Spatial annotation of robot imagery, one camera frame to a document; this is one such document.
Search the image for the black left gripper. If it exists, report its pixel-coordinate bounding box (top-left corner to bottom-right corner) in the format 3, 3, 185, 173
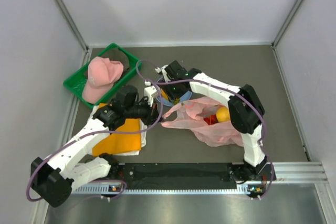
124, 95, 164, 126

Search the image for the orange green mango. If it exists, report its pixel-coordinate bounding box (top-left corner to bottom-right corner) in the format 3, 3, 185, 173
161, 90, 169, 101

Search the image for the pink plastic bag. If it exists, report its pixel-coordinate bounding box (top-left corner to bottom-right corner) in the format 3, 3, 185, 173
161, 97, 243, 147

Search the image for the red strawberry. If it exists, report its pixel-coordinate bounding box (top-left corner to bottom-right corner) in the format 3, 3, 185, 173
203, 114, 218, 125

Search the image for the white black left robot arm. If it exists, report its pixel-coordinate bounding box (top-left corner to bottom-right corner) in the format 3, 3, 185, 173
26, 84, 162, 208

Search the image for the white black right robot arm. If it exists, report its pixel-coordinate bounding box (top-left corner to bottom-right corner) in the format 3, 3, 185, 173
156, 60, 267, 180

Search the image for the white folded cloth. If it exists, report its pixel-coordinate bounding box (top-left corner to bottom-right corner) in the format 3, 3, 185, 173
88, 104, 148, 157

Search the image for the blue fruit plate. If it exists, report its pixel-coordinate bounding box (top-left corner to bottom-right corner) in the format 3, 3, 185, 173
155, 77, 193, 107

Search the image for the orange folded cloth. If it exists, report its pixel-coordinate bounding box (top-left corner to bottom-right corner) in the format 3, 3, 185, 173
92, 102, 142, 157

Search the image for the pink baseball cap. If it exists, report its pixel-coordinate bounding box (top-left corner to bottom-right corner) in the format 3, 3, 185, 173
82, 57, 124, 104

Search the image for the dark grey cloth in bin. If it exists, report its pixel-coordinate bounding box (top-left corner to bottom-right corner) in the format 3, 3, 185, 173
83, 48, 130, 85

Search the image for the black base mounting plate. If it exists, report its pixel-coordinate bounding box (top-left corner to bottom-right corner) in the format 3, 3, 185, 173
108, 163, 276, 190

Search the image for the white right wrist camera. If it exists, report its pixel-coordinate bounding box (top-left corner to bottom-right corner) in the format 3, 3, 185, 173
155, 65, 170, 82

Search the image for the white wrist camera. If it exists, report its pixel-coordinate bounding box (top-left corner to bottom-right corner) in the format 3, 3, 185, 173
155, 65, 170, 82
144, 80, 162, 106

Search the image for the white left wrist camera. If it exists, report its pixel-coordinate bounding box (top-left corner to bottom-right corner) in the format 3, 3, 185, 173
144, 80, 162, 106

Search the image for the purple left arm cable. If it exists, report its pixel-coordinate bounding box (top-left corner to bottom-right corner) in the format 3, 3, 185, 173
26, 79, 164, 202

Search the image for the grey slotted cable duct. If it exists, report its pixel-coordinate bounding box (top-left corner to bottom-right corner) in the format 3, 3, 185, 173
70, 183, 251, 195

